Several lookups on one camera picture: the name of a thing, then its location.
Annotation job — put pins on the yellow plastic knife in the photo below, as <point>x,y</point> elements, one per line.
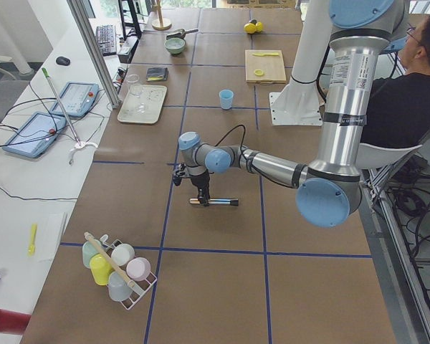
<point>265,54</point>

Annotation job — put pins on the wooden mug tree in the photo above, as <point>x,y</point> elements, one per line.
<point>160,23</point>

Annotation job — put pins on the yellow tool on desk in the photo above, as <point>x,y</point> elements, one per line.
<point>31,246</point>

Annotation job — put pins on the teach pendant far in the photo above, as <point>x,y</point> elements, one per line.
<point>78,98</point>

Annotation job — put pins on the teach pendant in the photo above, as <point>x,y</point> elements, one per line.
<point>78,98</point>
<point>35,135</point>

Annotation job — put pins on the pink cup in rack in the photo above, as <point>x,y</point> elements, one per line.
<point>138,268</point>

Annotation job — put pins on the silver rod with claw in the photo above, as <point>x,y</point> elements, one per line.
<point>79,144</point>

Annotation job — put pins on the yellow lemon near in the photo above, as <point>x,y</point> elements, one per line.
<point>251,26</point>

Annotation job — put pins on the yellow lemon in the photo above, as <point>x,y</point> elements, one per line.
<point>251,26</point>
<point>258,27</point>

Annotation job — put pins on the steel ice scoop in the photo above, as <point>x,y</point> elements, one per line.
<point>180,33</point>

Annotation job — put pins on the black keyboard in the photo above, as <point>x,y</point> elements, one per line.
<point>106,39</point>

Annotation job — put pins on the green bowl of ice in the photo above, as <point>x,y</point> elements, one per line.
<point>175,45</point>

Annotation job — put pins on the teach pendant near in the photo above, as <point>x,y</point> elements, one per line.
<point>35,135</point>

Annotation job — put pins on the yellow cup in rack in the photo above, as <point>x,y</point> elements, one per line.
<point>100,269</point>

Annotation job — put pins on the yellow lemon far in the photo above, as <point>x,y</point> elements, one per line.
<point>258,27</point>

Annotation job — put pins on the green cup in rack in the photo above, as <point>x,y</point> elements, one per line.
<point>88,252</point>

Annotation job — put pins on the white cup in rack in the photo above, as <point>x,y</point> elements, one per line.
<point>122,254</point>

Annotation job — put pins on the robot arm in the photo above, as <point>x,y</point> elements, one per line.
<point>330,86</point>

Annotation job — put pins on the grey folded cloth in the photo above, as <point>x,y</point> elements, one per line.
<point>156,74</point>

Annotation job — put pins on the wooden cutting board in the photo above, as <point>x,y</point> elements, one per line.
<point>273,67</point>

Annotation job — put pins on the cream bear tray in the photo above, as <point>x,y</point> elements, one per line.
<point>146,108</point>

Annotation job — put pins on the white cup rack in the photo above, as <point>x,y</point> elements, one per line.
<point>139,288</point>

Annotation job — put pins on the light blue cup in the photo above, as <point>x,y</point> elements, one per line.
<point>226,99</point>

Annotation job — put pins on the grey-blue cup in rack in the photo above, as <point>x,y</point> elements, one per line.
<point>117,288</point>

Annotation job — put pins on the person in black shirt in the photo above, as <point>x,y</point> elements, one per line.
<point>398,113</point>

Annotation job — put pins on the wine glass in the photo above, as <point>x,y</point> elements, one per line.
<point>135,88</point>

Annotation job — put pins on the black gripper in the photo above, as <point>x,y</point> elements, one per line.
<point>201,181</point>

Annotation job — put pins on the aluminium frame post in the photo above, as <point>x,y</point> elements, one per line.
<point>81,19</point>

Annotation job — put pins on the black computer mouse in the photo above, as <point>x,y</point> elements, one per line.
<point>63,61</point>

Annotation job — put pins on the steel muddler black tip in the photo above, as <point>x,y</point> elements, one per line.
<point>221,202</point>

